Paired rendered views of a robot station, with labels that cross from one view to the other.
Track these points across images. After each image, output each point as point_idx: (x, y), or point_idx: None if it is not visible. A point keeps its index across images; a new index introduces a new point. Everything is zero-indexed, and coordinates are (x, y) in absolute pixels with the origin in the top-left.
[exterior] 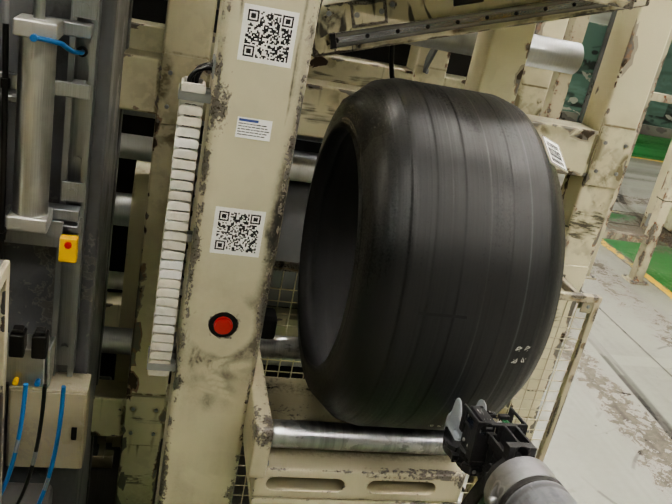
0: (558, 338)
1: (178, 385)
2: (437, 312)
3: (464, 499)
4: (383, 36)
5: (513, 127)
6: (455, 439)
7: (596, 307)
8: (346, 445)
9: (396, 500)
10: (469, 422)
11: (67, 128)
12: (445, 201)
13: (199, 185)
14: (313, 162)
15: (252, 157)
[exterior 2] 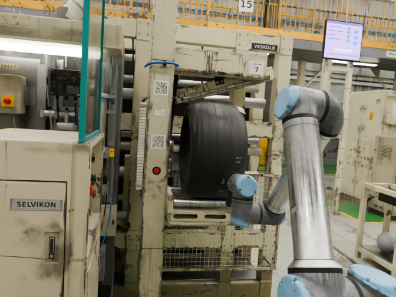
0: None
1: (145, 191)
2: (212, 148)
3: (226, 196)
4: (196, 96)
5: (229, 104)
6: (223, 183)
7: None
8: (196, 203)
9: (214, 221)
10: (224, 175)
11: (109, 124)
12: (210, 120)
13: (147, 129)
14: None
15: (160, 119)
